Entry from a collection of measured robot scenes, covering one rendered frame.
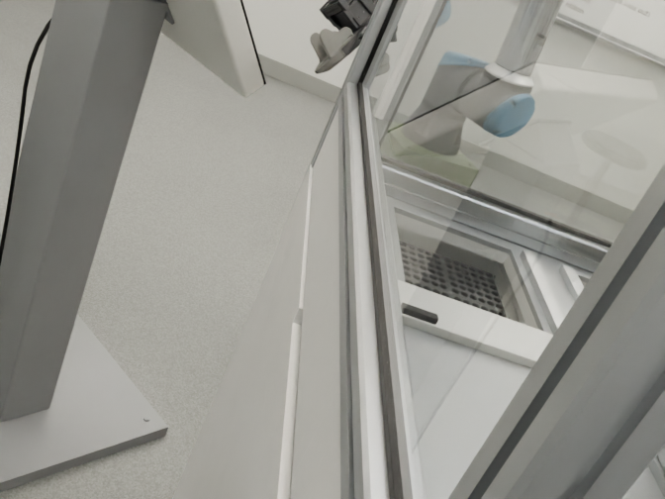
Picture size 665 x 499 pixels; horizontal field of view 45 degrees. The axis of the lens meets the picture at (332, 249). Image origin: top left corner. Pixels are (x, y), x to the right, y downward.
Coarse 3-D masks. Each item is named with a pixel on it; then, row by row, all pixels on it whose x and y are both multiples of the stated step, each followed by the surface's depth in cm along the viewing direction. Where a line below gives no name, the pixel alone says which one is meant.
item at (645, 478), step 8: (664, 448) 30; (656, 456) 30; (664, 456) 30; (656, 464) 30; (664, 464) 30; (648, 472) 30; (656, 472) 30; (664, 472) 30; (640, 480) 30; (648, 480) 30; (656, 480) 30; (664, 480) 30; (632, 488) 31; (640, 488) 31; (648, 488) 31; (656, 488) 31; (664, 488) 31; (624, 496) 31; (632, 496) 31; (640, 496) 31; (648, 496) 31; (656, 496) 31; (664, 496) 31
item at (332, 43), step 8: (328, 32) 134; (344, 32) 135; (328, 40) 134; (336, 40) 135; (344, 40) 135; (328, 48) 134; (336, 48) 135; (328, 56) 135; (336, 56) 134; (344, 56) 135; (328, 64) 135; (320, 72) 135
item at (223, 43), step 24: (168, 0) 138; (192, 0) 129; (216, 0) 122; (240, 0) 126; (168, 24) 146; (192, 24) 136; (216, 24) 127; (240, 24) 129; (192, 48) 144; (216, 48) 134; (240, 48) 132; (216, 72) 142; (240, 72) 135
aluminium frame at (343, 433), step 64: (384, 0) 109; (320, 192) 104; (320, 256) 87; (640, 256) 27; (320, 320) 75; (576, 320) 28; (640, 320) 25; (320, 384) 65; (384, 384) 53; (576, 384) 27; (640, 384) 26; (320, 448) 58; (384, 448) 48; (512, 448) 31; (576, 448) 27; (640, 448) 27
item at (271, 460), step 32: (288, 224) 125; (288, 256) 111; (288, 288) 101; (288, 320) 92; (288, 352) 84; (288, 384) 79; (256, 416) 90; (288, 416) 75; (256, 448) 83; (288, 448) 71; (256, 480) 77; (288, 480) 68
